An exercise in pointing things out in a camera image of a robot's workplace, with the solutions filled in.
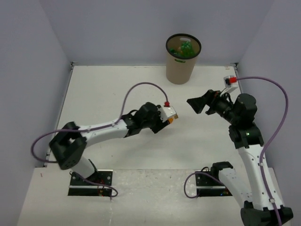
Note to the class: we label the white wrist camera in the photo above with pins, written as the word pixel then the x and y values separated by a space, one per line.
pixel 166 112
pixel 231 84

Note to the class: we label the orange bottle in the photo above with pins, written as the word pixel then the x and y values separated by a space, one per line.
pixel 172 118

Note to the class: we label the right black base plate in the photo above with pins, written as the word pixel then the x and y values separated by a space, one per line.
pixel 208 187

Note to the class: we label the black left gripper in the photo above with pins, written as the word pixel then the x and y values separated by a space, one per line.
pixel 160 126

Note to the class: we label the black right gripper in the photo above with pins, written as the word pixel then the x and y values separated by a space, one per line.
pixel 198 103

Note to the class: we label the green bottle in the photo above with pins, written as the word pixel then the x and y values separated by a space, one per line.
pixel 187 49
pixel 176 52

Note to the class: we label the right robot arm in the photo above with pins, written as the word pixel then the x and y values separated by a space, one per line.
pixel 260 203

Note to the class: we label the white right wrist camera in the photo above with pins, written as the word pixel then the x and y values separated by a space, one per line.
pixel 231 84

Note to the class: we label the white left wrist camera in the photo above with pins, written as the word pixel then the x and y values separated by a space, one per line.
pixel 166 112

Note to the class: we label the brown cardboard bin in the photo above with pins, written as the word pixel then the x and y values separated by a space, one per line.
pixel 179 70

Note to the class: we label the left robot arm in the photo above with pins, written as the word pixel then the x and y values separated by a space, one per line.
pixel 68 147

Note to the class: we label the green bottle front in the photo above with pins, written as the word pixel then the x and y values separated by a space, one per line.
pixel 187 49

